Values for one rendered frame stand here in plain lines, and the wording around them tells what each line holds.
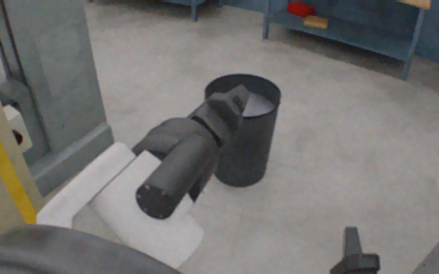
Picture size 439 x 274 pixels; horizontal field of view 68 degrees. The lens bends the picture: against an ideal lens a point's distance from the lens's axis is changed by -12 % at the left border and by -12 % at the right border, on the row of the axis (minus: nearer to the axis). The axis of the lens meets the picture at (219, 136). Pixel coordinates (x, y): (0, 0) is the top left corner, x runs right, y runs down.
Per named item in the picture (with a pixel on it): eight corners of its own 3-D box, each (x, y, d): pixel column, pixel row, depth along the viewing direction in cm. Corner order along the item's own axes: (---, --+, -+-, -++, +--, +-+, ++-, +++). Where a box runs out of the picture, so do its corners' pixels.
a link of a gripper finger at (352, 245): (359, 227, 58) (362, 263, 54) (341, 227, 58) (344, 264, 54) (362, 225, 56) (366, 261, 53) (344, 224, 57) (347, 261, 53)
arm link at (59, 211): (172, 208, 38) (82, 300, 32) (115, 146, 37) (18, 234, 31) (193, 206, 33) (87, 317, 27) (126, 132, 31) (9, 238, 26)
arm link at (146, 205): (183, 222, 44) (140, 287, 34) (122, 156, 42) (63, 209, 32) (252, 178, 38) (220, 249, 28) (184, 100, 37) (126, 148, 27)
